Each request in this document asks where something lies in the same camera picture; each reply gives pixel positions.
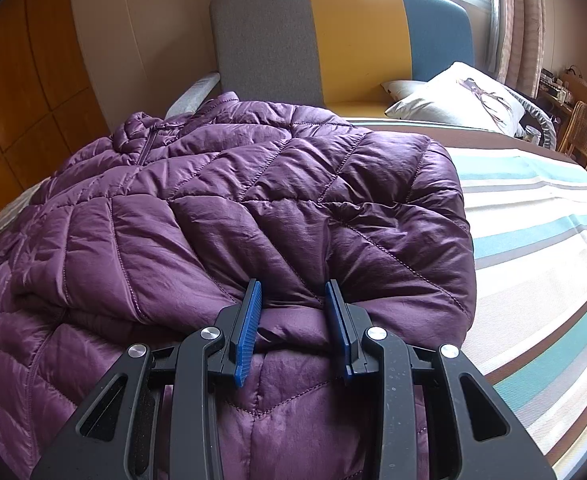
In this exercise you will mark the grey yellow blue headboard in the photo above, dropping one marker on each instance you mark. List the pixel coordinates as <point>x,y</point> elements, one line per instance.
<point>273,40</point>

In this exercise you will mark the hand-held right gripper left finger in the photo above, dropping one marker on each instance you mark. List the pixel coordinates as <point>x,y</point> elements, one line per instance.
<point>247,332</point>

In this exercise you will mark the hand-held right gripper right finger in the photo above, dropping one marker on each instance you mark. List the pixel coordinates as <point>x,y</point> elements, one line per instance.
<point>337,332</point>

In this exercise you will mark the plain grey-white pillow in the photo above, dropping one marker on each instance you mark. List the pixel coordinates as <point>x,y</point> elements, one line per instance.
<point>403,88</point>

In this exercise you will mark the grey padded round rim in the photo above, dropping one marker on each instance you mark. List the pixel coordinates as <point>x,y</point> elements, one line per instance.
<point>543,117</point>

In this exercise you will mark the beige patterned curtain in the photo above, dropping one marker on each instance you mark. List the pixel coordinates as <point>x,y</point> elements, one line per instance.
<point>518,25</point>

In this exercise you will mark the purple quilted puffer jacket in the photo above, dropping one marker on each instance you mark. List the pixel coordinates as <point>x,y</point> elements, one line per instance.
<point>198,220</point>

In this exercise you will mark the white printed pillow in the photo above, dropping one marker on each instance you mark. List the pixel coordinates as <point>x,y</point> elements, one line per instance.
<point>453,100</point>

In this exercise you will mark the striped bed sheet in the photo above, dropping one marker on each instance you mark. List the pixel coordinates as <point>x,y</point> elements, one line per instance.
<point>523,240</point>

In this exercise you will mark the wooden wardrobe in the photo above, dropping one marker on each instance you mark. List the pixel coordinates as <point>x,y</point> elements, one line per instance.
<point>23,85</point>

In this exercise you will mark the cluttered wooden desk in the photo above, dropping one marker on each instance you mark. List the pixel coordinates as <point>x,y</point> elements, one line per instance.
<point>573,90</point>

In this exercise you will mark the grey bed side rail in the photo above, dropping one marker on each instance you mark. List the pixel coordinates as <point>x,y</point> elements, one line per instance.
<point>193,95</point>

